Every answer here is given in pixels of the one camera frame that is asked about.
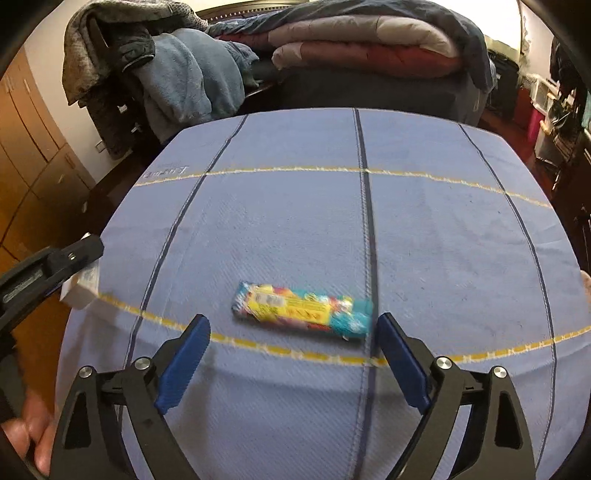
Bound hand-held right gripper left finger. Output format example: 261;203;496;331
48;314;212;480

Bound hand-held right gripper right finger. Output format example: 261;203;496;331
376;312;536;480

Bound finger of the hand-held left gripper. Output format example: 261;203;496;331
0;234;105;333

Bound small white box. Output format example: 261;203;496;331
60;262;101;310

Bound colourful candy wrapper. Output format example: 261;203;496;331
231;280;375;343

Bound person's left hand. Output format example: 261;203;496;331
0;387;58;476

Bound wooden cabinet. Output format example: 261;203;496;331
0;60;95;259

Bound blue tablecloth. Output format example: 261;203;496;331
55;107;591;480

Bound clothes pile on chair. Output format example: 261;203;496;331
62;0;208;104

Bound light blue fleece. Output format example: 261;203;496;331
139;28;259;144

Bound black jacket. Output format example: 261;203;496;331
88;18;155;158

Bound pink storage bin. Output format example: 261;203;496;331
526;108;544;144

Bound black suitcase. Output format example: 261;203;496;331
489;51;520;121

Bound white storage box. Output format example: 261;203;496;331
531;76;559;107

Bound folded grey red quilt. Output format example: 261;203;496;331
270;14;462;79

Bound dark hanging coats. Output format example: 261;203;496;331
549;37;587;97

